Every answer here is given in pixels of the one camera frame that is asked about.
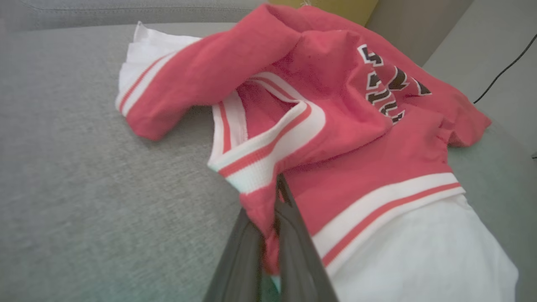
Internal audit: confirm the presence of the red white lettered jersey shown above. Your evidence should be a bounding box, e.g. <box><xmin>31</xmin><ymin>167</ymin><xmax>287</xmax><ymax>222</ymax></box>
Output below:
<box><xmin>115</xmin><ymin>3</ymin><xmax>519</xmax><ymax>302</ymax></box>

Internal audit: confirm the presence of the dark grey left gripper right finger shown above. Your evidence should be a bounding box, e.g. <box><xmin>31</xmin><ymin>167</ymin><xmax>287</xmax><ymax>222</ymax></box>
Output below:
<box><xmin>274</xmin><ymin>174</ymin><xmax>339</xmax><ymax>302</ymax></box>

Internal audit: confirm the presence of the thin black floor cable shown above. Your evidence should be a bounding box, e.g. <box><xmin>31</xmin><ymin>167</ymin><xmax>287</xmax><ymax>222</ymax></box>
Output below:
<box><xmin>473</xmin><ymin>34</ymin><xmax>537</xmax><ymax>104</ymax></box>

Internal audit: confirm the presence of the long yellow sofa back cushion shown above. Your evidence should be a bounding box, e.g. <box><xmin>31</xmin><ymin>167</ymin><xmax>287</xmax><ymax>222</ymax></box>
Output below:
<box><xmin>268</xmin><ymin>0</ymin><xmax>379</xmax><ymax>26</ymax></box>

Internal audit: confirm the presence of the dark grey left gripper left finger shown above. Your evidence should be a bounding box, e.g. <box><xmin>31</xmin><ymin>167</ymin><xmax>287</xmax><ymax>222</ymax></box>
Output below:
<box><xmin>203</xmin><ymin>208</ymin><xmax>269</xmax><ymax>302</ymax></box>

